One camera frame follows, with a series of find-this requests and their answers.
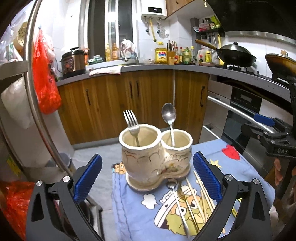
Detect wooden chopstick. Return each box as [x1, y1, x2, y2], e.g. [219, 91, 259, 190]
[194, 171, 215, 211]
[200, 189, 208, 224]
[185, 177, 206, 224]

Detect silver spoon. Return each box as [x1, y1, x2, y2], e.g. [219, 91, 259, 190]
[161, 103, 177, 147]
[166, 179, 190, 238]

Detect gold fork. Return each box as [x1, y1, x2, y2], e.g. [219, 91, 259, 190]
[177, 182, 200, 233]

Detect person's right hand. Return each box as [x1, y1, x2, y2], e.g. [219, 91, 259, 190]
[273, 158, 296, 187]

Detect built-in oven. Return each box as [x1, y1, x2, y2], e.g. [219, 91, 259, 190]
[199, 80, 293, 177]

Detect red plastic bag low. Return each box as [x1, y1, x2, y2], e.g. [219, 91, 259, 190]
[1, 181, 35, 240]

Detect blue cartoon cloth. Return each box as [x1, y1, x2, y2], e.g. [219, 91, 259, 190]
[112, 139, 275, 240]

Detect black wok with lid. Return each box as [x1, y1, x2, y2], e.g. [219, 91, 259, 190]
[195, 39, 256, 68]

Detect silver spoon in holder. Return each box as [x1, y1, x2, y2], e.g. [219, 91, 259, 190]
[161, 103, 177, 147]

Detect cream ceramic double utensil holder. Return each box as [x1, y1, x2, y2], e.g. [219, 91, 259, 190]
[119, 124, 193, 192]

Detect silver fork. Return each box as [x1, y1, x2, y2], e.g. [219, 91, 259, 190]
[123, 109, 140, 147]

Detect yellow oil bottle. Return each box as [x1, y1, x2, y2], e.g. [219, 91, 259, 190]
[154, 48, 168, 64]

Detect wooden base cabinets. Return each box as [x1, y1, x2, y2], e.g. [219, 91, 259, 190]
[58, 69, 210, 145]

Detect red plastic bag hanging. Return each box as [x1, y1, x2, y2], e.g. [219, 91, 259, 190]
[32, 30, 62, 114]

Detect white dish towel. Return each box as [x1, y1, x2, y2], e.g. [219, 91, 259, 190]
[89, 65, 122, 76]

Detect white water heater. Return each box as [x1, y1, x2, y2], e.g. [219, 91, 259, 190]
[140, 0, 168, 19]

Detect electric pressure cooker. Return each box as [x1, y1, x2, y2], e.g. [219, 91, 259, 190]
[60, 47, 86, 78]

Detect chrome curved rail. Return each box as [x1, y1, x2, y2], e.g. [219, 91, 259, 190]
[24, 1, 72, 176]

